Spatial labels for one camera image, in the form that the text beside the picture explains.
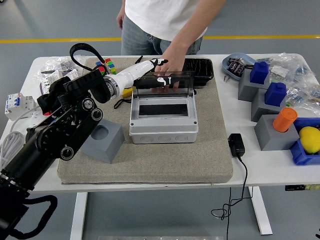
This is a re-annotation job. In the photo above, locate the clear bag of components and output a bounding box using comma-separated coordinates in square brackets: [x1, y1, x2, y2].
[284, 82, 320, 111]
[257, 51, 317, 85]

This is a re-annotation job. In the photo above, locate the grey block with square hole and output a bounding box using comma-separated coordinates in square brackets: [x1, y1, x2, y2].
[237, 68, 271, 103]
[250, 88, 288, 123]

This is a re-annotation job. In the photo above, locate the blue plastic bin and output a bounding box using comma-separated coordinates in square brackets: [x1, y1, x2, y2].
[289, 117, 320, 166]

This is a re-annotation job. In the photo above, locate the transparent hinged box lid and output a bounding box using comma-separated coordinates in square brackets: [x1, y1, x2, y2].
[131, 71, 196, 99]

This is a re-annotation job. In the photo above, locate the grey plastic electrical box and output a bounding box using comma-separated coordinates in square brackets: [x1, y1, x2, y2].
[128, 96, 200, 145]

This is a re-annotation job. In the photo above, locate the black adapter cord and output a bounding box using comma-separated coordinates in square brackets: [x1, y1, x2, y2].
[211, 154, 255, 240]

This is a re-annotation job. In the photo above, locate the orange cylinder battery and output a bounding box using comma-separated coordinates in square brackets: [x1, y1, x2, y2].
[272, 107, 299, 133]

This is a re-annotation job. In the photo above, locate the clear bag of small parts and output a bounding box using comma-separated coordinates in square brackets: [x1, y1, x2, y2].
[34, 55, 86, 81]

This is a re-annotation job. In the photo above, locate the pale blue dish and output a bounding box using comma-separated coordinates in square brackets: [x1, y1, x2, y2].
[221, 51, 258, 82]

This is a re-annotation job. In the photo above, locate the person's right hand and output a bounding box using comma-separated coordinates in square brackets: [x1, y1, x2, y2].
[116, 6, 126, 30]

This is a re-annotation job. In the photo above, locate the person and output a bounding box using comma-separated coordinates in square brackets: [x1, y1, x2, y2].
[116, 0, 208, 56]

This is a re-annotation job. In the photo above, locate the blue square battery block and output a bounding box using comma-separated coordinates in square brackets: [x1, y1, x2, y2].
[263, 82, 288, 107]
[249, 61, 270, 85]

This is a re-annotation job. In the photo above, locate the grey-brown fabric mat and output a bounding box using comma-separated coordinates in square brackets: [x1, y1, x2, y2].
[57, 56, 235, 185]

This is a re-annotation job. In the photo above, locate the black power adapter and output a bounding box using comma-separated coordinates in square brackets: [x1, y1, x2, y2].
[228, 133, 246, 158]

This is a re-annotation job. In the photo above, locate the large colourful puzzle cube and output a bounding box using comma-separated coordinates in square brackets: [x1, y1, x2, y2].
[94, 58, 118, 76]

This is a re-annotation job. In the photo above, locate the white purple carton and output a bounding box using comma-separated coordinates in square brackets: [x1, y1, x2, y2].
[39, 68, 81, 95]

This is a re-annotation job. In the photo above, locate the white power strip cable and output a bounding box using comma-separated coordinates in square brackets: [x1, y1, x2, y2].
[0, 104, 41, 171]

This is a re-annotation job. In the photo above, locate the black plastic tray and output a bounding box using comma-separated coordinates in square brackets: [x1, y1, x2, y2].
[182, 57, 215, 90]

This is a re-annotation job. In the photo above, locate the white table leg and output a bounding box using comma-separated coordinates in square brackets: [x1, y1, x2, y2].
[69, 191, 89, 240]
[247, 186, 273, 236]

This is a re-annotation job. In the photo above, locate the purple packet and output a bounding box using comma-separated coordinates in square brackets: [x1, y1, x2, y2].
[227, 57, 240, 72]
[234, 63, 248, 76]

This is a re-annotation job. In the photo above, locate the black table control panel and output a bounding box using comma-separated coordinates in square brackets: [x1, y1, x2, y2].
[285, 184, 320, 192]

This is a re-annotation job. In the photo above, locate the white circuit breaker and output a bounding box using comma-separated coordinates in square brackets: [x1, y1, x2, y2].
[4, 92, 37, 122]

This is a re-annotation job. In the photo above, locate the yellow tape measure black strap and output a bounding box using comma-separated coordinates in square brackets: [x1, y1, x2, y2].
[113, 86, 135, 110]

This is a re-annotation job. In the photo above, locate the black cloth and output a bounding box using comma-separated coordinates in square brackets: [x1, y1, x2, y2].
[36, 76, 73, 117]

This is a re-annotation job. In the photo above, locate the yellow fruit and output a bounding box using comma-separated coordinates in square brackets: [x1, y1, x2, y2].
[298, 126, 320, 155]

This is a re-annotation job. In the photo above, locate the person's left hand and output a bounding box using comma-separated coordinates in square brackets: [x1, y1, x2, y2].
[153, 46, 190, 94]

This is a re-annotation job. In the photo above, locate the grey block with round hole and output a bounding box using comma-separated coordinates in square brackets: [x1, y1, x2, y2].
[254, 114, 300, 152]
[79, 118, 126, 165]

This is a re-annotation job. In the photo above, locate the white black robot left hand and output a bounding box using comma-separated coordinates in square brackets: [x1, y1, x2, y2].
[115, 58, 181, 90]

